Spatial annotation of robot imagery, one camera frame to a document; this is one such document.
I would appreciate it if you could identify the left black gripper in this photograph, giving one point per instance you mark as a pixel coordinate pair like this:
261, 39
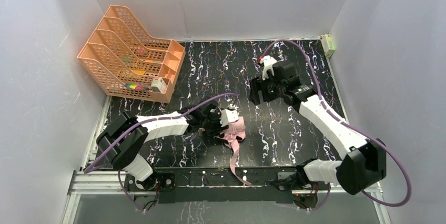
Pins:
216, 126

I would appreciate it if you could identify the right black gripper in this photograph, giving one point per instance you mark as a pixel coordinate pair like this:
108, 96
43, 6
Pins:
256, 91

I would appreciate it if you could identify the pink and black folding umbrella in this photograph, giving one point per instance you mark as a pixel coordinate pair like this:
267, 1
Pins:
232, 136

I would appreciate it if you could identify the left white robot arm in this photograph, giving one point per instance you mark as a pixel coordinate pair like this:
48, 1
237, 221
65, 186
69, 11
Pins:
122, 140

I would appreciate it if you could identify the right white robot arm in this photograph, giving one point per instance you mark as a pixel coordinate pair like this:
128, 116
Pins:
363, 161

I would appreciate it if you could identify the small white red box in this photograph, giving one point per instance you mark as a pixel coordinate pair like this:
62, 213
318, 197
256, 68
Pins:
158, 85

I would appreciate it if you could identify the colourful marker set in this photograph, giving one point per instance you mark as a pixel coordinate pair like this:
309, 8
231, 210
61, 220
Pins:
136, 87

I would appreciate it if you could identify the orange plastic file organizer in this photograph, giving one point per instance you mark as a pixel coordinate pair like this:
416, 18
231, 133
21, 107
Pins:
121, 51

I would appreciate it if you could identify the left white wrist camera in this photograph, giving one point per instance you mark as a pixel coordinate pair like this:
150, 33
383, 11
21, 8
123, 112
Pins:
229, 115

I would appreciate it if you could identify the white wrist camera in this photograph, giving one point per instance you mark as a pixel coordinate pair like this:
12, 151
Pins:
229, 115
267, 63

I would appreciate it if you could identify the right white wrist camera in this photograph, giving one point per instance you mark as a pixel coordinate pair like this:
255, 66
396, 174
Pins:
267, 63

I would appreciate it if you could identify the white green wall socket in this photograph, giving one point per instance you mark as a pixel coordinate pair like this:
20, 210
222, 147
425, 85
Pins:
328, 45

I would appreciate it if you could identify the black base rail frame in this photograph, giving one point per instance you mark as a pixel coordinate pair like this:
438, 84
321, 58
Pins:
173, 185

